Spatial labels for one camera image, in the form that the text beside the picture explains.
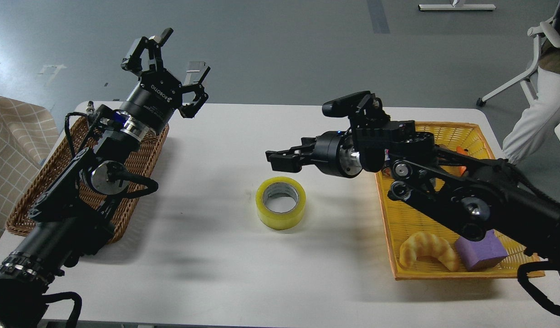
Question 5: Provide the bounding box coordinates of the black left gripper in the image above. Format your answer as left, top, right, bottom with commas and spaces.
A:
119, 28, 210, 133

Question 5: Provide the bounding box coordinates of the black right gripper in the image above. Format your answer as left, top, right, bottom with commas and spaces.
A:
265, 131, 356, 178

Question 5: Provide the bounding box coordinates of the yellow tape roll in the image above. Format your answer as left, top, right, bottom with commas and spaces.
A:
255, 176, 306, 231

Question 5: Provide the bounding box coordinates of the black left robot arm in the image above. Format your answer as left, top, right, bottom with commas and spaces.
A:
0, 28, 210, 328

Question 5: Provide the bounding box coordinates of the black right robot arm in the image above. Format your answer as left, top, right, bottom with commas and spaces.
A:
265, 91, 560, 273

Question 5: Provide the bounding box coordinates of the brown wicker basket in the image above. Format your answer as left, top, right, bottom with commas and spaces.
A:
5, 126, 169, 244

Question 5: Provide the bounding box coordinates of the yellow plastic basket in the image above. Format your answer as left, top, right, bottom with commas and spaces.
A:
375, 121, 540, 281

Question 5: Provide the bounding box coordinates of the beige checkered cloth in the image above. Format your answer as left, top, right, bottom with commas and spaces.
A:
0, 96, 59, 238

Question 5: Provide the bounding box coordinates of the toy croissant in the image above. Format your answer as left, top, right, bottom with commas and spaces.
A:
399, 232, 460, 272

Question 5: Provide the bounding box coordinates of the orange toy carrot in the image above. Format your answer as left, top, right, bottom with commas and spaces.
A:
456, 147, 470, 176

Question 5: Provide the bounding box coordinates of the purple sponge block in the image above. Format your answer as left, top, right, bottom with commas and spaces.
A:
454, 229, 508, 271

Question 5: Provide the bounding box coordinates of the white floor stand base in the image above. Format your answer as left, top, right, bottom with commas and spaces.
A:
417, 0, 496, 12

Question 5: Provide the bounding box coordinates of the seated person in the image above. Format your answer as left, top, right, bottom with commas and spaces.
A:
502, 43, 560, 164

